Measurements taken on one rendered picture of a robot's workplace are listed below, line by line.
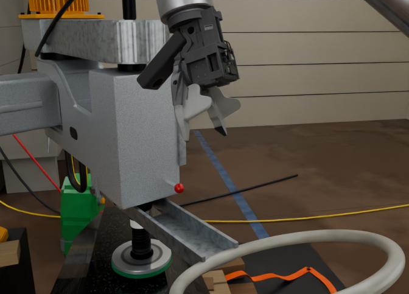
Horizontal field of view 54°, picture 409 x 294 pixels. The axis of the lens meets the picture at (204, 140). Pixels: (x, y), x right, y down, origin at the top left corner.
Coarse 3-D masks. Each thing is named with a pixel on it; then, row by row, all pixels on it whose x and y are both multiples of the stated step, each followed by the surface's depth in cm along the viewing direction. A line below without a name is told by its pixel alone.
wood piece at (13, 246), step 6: (18, 240) 160; (0, 246) 156; (6, 246) 156; (12, 246) 156; (18, 246) 157; (0, 252) 152; (6, 252) 152; (12, 252) 152; (18, 252) 156; (0, 258) 150; (6, 258) 151; (12, 258) 152; (18, 258) 154; (0, 264) 151; (6, 264) 151; (12, 264) 152
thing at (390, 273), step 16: (256, 240) 108; (272, 240) 107; (288, 240) 106; (304, 240) 105; (320, 240) 103; (336, 240) 100; (352, 240) 95; (368, 240) 90; (384, 240) 84; (224, 256) 104; (240, 256) 107; (400, 256) 74; (192, 272) 95; (384, 272) 67; (400, 272) 70; (176, 288) 84; (352, 288) 64; (368, 288) 64; (384, 288) 65
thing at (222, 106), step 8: (208, 88) 69; (216, 88) 68; (216, 96) 69; (224, 96) 69; (216, 104) 70; (224, 104) 69; (232, 104) 69; (240, 104) 69; (208, 112) 70; (216, 112) 70; (224, 112) 70; (232, 112) 70; (216, 120) 71; (216, 128) 71; (224, 128) 71
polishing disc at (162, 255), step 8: (152, 240) 154; (120, 248) 148; (128, 248) 148; (152, 248) 148; (160, 248) 148; (168, 248) 148; (112, 256) 143; (120, 256) 143; (128, 256) 143; (152, 256) 143; (160, 256) 143; (168, 256) 143; (120, 264) 139; (128, 264) 139; (136, 264) 139; (144, 264) 139; (152, 264) 139; (160, 264) 139; (128, 272) 135; (136, 272) 135; (144, 272) 135
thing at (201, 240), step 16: (128, 208) 132; (160, 208) 138; (176, 208) 129; (144, 224) 124; (160, 224) 117; (176, 224) 126; (192, 224) 122; (208, 224) 116; (160, 240) 117; (176, 240) 109; (192, 240) 116; (208, 240) 116; (224, 240) 110; (192, 256) 103; (208, 256) 108
